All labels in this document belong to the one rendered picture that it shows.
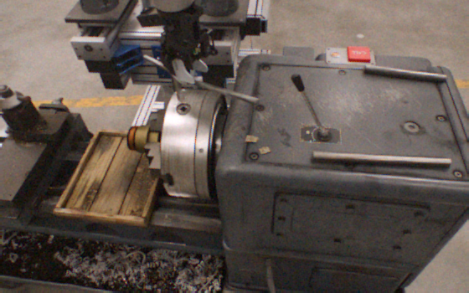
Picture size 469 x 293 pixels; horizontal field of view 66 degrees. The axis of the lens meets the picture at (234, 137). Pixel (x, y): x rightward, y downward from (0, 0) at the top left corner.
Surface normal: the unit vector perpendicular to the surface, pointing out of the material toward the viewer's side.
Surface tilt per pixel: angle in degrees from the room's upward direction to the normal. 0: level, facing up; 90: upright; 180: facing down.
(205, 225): 0
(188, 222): 0
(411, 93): 0
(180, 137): 36
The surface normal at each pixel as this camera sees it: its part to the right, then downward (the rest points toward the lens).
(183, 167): -0.15, 0.36
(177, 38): -0.06, -0.58
